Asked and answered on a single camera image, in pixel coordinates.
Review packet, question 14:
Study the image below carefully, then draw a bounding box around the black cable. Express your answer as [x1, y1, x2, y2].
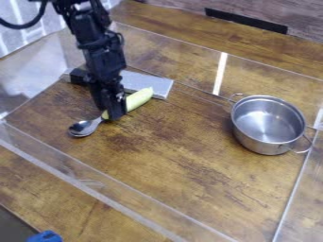
[0, 0, 51, 30]

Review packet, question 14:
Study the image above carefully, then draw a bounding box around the silver pot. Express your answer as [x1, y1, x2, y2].
[229, 93, 313, 156]

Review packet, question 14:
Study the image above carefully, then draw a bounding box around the grey block with dark end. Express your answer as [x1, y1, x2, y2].
[60, 68, 174, 100]

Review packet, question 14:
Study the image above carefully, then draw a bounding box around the spoon with yellow handle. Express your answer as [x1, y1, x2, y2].
[68, 87, 154, 137]

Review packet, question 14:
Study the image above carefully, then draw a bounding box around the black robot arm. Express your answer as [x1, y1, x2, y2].
[54, 0, 127, 120]

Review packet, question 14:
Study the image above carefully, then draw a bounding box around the black strip on wall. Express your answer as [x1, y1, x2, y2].
[205, 8, 289, 34]

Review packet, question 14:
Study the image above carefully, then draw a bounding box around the blue object at bottom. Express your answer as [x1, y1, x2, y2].
[26, 231, 63, 242]

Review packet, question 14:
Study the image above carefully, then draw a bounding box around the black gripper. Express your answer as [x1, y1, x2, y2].
[78, 31, 127, 120]

